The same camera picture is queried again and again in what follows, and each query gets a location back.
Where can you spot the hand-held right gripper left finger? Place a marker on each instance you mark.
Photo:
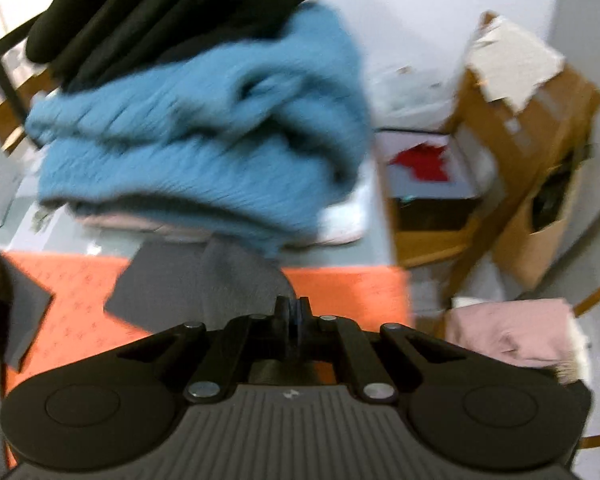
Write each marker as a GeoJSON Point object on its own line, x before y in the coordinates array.
{"type": "Point", "coordinates": [215, 355]}

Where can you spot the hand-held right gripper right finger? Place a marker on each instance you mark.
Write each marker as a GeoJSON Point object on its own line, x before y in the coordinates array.
{"type": "Point", "coordinates": [360, 355]}

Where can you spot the dark grey sweatshirt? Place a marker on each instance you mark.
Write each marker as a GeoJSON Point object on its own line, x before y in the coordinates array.
{"type": "Point", "coordinates": [205, 290]}

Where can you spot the orange patterned mat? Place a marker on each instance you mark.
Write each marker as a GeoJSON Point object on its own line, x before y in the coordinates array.
{"type": "Point", "coordinates": [340, 295]}

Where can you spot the pink folded garment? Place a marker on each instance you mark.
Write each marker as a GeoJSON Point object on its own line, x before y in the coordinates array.
{"type": "Point", "coordinates": [340, 225]}

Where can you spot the pink cloth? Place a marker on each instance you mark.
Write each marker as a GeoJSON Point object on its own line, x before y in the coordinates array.
{"type": "Point", "coordinates": [510, 330]}

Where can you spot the red cloth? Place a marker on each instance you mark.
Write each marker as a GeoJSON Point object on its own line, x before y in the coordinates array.
{"type": "Point", "coordinates": [422, 162]}

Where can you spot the teal knit sweater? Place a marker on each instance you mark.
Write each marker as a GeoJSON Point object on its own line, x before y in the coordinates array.
{"type": "Point", "coordinates": [205, 150]}

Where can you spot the brown paper bag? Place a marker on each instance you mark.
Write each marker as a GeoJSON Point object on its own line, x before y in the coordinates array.
{"type": "Point", "coordinates": [530, 160]}

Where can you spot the torn white paper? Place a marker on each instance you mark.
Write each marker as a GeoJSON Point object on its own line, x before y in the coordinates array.
{"type": "Point", "coordinates": [515, 60]}

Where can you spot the black folded garment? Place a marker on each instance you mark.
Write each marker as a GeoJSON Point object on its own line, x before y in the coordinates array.
{"type": "Point", "coordinates": [170, 5]}

